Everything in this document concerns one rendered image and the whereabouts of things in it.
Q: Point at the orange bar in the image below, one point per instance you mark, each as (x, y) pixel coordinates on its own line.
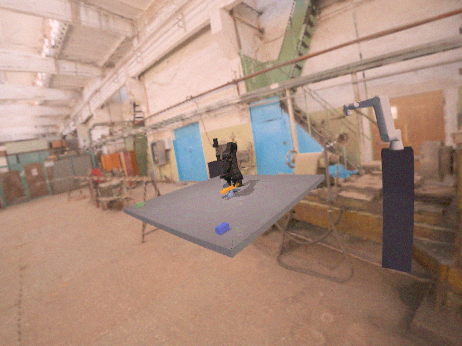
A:
(228, 188)

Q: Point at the blue rectangular block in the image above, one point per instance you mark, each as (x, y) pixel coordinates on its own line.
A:
(222, 228)

